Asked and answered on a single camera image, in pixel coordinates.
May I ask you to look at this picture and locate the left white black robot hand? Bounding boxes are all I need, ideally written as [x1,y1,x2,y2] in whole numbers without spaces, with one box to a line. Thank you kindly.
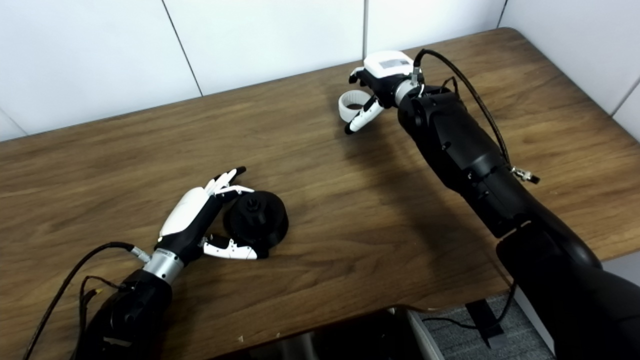
[156,166,271,266]

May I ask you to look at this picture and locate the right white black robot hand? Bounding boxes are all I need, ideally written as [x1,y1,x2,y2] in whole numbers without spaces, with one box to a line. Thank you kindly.
[344,50,423,136]

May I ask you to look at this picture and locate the white toothed plastic ring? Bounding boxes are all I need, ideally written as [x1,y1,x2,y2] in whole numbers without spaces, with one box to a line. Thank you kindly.
[338,88,376,123]

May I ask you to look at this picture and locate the round black plastic part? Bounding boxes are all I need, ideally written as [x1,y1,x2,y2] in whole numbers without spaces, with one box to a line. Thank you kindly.
[222,190,290,253]

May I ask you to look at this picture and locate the glossy black robot torso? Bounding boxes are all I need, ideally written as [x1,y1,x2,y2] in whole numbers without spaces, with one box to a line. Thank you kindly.
[210,306,446,360]

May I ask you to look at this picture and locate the flat black floor bar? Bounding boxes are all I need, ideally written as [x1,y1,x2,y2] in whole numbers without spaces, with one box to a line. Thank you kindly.
[465,299,507,349]

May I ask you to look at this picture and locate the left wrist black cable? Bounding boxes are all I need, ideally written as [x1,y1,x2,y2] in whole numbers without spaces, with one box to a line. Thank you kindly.
[22,242,152,360]

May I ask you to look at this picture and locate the thin wire on left arm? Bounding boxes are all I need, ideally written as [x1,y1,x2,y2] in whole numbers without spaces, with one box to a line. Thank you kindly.
[77,275,128,326]

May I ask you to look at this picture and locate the black floor cable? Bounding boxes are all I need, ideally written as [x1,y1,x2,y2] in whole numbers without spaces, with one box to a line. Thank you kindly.
[421,282,518,331]

